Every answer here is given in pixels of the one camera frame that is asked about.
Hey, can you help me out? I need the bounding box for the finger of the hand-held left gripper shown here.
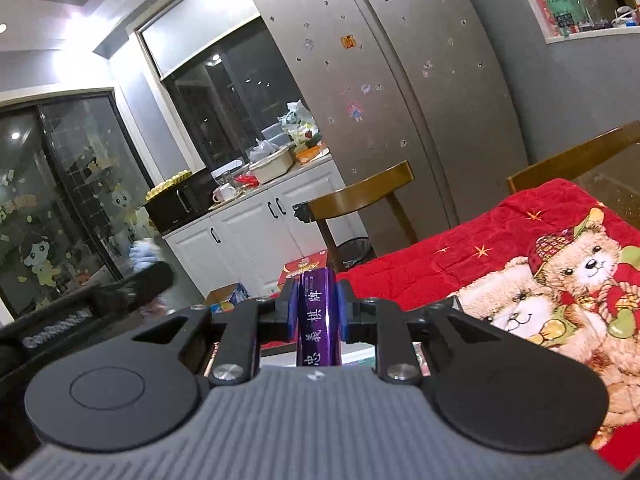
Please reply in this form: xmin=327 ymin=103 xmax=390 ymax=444
xmin=92 ymin=262 xmax=175 ymax=313

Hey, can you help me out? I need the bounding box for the cream plastic basin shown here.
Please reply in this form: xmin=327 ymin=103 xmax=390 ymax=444
xmin=248 ymin=147 xmax=296 ymax=184

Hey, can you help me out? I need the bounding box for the black microwave oven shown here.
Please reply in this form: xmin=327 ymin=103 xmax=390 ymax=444
xmin=145 ymin=170 xmax=213 ymax=233

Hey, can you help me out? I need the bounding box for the wooden chair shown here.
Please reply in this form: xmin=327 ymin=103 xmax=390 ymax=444
xmin=507 ymin=121 xmax=640 ymax=196
xmin=292 ymin=160 xmax=418 ymax=273

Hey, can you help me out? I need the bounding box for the black mesh trash bin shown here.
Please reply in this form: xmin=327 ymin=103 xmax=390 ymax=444
xmin=336 ymin=236 xmax=375 ymax=273

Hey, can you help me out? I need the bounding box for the green and white snack bag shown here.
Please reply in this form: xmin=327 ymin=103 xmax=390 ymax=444
xmin=280 ymin=101 xmax=321 ymax=148

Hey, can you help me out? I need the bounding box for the white plastic bag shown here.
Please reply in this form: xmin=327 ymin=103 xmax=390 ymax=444
xmin=247 ymin=137 xmax=278 ymax=163

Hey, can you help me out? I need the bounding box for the clear drinking glasses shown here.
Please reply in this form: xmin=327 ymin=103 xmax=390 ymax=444
xmin=575 ymin=0 xmax=608 ymax=31

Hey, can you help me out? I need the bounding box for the white kitchen cabinet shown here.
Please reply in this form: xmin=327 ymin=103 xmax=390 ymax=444
xmin=162 ymin=155 xmax=370 ymax=303

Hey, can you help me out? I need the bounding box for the purple playing card box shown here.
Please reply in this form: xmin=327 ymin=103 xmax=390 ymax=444
xmin=292 ymin=267 xmax=343 ymax=368

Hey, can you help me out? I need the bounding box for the yellow fringed cover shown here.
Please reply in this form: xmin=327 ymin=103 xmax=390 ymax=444
xmin=145 ymin=170 xmax=193 ymax=201

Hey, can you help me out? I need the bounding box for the glass sliding door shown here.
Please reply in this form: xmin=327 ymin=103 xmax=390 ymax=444
xmin=0 ymin=92 xmax=156 ymax=321

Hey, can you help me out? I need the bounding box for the green poster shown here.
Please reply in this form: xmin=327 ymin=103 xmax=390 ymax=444
xmin=532 ymin=0 xmax=591 ymax=36

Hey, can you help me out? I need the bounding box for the stack of clear containers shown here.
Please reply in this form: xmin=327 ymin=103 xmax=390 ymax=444
xmin=262 ymin=121 xmax=293 ymax=143

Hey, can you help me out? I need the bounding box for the silver double-door refrigerator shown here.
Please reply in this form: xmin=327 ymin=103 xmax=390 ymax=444
xmin=252 ymin=0 xmax=531 ymax=261

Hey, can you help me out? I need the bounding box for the open cardboard box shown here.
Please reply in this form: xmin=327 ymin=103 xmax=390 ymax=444
xmin=204 ymin=282 xmax=251 ymax=316

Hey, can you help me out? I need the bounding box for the orange food box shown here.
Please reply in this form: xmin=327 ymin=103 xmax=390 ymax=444
xmin=295 ymin=141 xmax=330 ymax=165

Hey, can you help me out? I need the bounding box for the red printed bear blanket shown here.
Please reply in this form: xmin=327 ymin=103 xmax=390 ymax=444
xmin=335 ymin=177 xmax=640 ymax=471

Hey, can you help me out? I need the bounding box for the dark kitchen window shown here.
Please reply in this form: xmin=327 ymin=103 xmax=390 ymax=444
xmin=162 ymin=20 xmax=308 ymax=176

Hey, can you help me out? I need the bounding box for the red gift box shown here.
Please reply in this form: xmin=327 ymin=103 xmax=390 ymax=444
xmin=277 ymin=251 xmax=330 ymax=293

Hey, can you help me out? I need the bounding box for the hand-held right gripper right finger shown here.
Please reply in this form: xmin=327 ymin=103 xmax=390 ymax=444
xmin=335 ymin=280 xmax=506 ymax=387

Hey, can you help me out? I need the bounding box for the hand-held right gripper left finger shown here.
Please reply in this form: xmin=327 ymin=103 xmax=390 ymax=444
xmin=132 ymin=279 xmax=302 ymax=387

